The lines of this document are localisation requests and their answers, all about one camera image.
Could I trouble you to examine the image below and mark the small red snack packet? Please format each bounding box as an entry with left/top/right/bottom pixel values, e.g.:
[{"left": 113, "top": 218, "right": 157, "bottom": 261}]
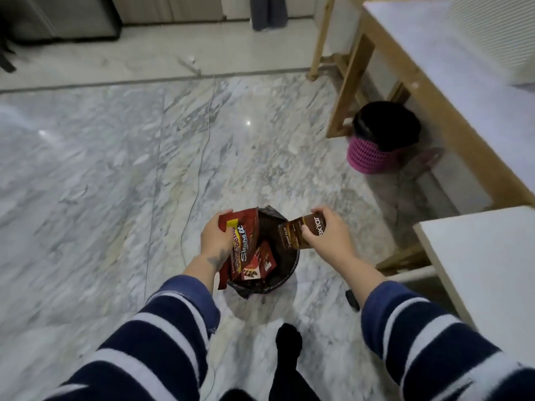
[{"left": 242, "top": 241, "right": 278, "bottom": 281}]

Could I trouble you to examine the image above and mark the thin white floor cable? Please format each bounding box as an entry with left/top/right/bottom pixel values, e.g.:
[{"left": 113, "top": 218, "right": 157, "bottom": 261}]
[{"left": 179, "top": 74, "right": 219, "bottom": 268}]

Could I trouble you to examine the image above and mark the person's left hand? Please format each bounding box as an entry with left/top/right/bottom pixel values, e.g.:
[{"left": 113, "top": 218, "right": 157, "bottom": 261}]
[{"left": 200, "top": 209, "right": 235, "bottom": 272}]

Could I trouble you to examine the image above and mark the person's right forearm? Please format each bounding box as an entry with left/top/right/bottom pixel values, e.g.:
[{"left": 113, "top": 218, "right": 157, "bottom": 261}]
[{"left": 341, "top": 255, "right": 535, "bottom": 401}]

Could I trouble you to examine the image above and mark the brown snack packet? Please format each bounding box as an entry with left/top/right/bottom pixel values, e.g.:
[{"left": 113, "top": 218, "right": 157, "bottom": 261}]
[{"left": 278, "top": 212, "right": 327, "bottom": 250}]

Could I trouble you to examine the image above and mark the pink basket with black bag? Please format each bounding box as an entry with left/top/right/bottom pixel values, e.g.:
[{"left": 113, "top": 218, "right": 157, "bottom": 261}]
[{"left": 346, "top": 100, "right": 422, "bottom": 175}]

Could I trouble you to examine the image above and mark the white power plug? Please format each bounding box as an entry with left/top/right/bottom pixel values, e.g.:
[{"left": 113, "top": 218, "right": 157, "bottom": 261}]
[{"left": 177, "top": 55, "right": 202, "bottom": 76}]

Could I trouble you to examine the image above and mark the grey metal cabinet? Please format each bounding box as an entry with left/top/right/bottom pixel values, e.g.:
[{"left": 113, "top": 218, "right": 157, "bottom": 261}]
[{"left": 0, "top": 0, "right": 123, "bottom": 43}]

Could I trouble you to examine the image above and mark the black trash bin with bag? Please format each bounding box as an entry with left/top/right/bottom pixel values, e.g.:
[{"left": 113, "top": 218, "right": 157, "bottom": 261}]
[{"left": 227, "top": 205, "right": 301, "bottom": 299}]

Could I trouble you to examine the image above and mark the black chair base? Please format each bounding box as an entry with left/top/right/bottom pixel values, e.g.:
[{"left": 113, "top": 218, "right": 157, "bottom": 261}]
[{"left": 0, "top": 35, "right": 18, "bottom": 74}]

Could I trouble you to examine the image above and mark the low white table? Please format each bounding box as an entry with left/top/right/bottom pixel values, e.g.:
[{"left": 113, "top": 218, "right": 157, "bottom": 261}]
[{"left": 375, "top": 205, "right": 535, "bottom": 369}]

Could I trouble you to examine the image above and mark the person's leg in black sock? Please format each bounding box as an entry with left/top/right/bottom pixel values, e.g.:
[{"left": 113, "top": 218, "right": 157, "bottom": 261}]
[{"left": 218, "top": 323, "right": 322, "bottom": 401}]

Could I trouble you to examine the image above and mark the person's right hand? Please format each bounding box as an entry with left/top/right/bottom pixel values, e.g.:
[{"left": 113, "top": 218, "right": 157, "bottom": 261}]
[{"left": 300, "top": 206, "right": 357, "bottom": 268}]

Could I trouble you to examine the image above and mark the white ribbed appliance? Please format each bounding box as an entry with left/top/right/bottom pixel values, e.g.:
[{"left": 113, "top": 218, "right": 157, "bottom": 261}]
[{"left": 446, "top": 0, "right": 535, "bottom": 86}]

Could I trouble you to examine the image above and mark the large red snack packet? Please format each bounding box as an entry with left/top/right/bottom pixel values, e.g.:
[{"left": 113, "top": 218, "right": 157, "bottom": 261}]
[{"left": 217, "top": 207, "right": 260, "bottom": 291}]

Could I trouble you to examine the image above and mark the wooden table with white top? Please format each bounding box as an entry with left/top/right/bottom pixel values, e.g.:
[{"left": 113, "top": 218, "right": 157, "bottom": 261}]
[{"left": 306, "top": 0, "right": 535, "bottom": 210}]

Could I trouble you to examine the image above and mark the person's left forearm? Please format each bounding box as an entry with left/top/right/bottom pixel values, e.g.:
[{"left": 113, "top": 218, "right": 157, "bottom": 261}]
[{"left": 42, "top": 254, "right": 222, "bottom": 401}]

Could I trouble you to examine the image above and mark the hanging grey cloth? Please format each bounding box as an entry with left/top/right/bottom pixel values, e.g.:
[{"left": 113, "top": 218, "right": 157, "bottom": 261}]
[{"left": 249, "top": 0, "right": 289, "bottom": 32}]

